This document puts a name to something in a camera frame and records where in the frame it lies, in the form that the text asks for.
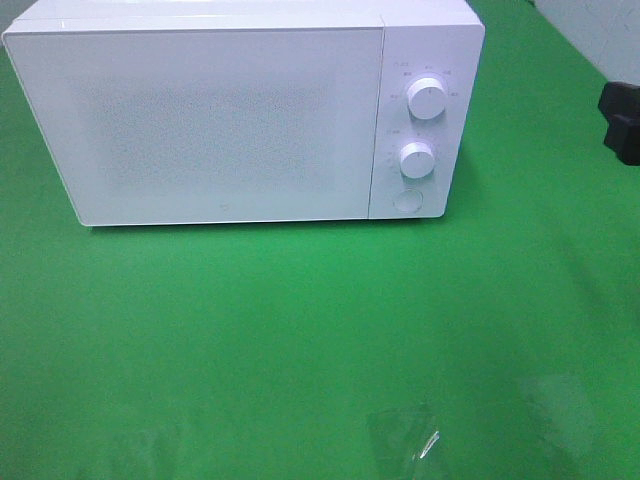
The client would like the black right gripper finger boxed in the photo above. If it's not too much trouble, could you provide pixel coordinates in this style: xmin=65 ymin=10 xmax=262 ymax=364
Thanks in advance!
xmin=598 ymin=82 xmax=639 ymax=166

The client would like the white microwave knob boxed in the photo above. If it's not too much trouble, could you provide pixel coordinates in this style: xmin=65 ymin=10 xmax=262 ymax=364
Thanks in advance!
xmin=399 ymin=142 xmax=435 ymax=180
xmin=406 ymin=76 xmax=447 ymax=120

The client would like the round microwave door button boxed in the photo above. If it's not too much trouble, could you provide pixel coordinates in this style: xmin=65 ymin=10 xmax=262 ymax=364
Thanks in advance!
xmin=393 ymin=189 xmax=423 ymax=214

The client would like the white microwave door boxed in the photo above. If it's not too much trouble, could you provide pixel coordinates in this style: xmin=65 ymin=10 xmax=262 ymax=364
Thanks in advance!
xmin=5 ymin=28 xmax=383 ymax=226

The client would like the white microwave oven body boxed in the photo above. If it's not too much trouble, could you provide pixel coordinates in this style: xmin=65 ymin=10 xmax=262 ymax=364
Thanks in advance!
xmin=2 ymin=1 xmax=485 ymax=220

